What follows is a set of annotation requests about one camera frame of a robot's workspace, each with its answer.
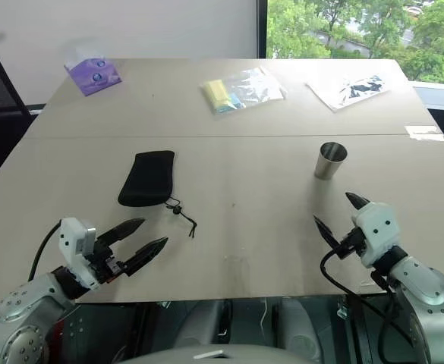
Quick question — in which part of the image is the clear bag with black items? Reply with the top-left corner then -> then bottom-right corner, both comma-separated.
305,73 -> 392,114

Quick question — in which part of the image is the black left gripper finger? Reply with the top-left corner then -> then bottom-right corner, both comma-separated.
121,237 -> 169,278
98,218 -> 147,246

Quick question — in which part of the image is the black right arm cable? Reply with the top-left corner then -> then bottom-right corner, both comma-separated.
320,248 -> 420,364

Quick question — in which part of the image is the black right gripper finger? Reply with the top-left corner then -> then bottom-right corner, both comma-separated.
312,215 -> 343,251
345,192 -> 370,212

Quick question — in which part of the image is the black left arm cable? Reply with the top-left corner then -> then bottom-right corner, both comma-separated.
28,220 -> 64,282

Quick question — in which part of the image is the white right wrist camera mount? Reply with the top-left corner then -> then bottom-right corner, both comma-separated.
350,202 -> 401,268

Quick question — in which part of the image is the grey robot torso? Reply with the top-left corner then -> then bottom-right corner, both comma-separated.
122,343 -> 310,364

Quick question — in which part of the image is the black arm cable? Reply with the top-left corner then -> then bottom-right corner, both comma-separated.
28,220 -> 64,282
320,248 -> 420,364

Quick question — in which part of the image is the clear bag with yellow sponges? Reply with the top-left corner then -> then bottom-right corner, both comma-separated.
199,67 -> 288,115

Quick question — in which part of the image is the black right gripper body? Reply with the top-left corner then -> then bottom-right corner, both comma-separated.
337,226 -> 368,259

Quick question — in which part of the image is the black window frame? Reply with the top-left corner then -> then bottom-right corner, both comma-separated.
255,0 -> 270,60

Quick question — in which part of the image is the purple tissue box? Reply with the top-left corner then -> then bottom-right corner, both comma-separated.
63,57 -> 123,97

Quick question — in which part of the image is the black drawstring pouch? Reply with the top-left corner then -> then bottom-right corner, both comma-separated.
117,150 -> 199,239

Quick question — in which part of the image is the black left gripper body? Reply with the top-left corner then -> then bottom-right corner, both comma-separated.
83,237 -> 128,285

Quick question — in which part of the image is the stainless steel cup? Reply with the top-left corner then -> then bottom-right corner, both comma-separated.
313,141 -> 348,180

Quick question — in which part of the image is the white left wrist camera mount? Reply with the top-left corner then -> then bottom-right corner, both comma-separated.
58,217 -> 102,291

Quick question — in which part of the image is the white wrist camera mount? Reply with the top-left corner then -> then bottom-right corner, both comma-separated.
350,202 -> 401,268
58,217 -> 102,291

